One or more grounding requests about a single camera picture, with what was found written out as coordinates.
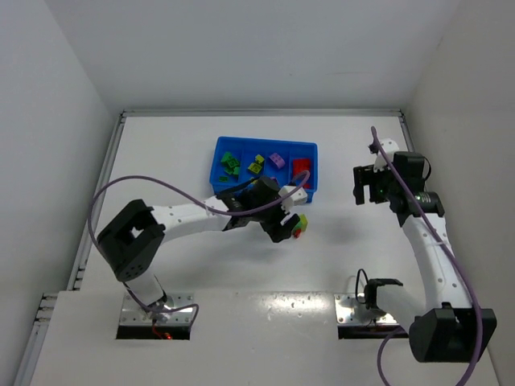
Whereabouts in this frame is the yellow printed lego brick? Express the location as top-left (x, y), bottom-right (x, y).
top-left (247, 154), bottom-right (265, 175)

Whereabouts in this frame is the purple round lego brick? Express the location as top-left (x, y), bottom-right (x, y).
top-left (269, 153), bottom-right (286, 170)

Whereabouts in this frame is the green lego brick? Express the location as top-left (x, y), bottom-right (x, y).
top-left (225, 158), bottom-right (241, 175)

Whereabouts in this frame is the green square lego tile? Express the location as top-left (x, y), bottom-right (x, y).
top-left (220, 151), bottom-right (233, 164)

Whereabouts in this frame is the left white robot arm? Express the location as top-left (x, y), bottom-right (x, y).
top-left (96, 176), bottom-right (308, 314)

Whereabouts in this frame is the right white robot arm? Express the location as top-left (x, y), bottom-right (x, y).
top-left (353, 151), bottom-right (496, 363)

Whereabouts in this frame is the green yellow purple lego bar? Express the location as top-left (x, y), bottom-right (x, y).
top-left (292, 214), bottom-right (308, 239)

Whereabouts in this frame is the blue compartment tray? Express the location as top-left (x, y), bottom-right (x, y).
top-left (209, 137), bottom-right (318, 202)

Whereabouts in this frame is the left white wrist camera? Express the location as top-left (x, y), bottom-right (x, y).
top-left (278, 185), bottom-right (308, 212)

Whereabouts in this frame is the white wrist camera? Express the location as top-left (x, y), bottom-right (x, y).
top-left (369, 138), bottom-right (400, 173)
top-left (278, 185), bottom-right (308, 212)

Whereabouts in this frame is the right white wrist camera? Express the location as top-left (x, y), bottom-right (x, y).
top-left (369, 138), bottom-right (400, 173)

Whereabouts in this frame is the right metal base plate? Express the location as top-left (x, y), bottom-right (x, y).
top-left (334, 293), bottom-right (398, 327)

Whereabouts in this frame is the metal base plate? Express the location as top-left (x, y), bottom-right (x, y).
top-left (119, 293), bottom-right (199, 327)
top-left (334, 293), bottom-right (398, 327)

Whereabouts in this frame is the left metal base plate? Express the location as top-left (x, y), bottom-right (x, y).
top-left (119, 293), bottom-right (199, 327)

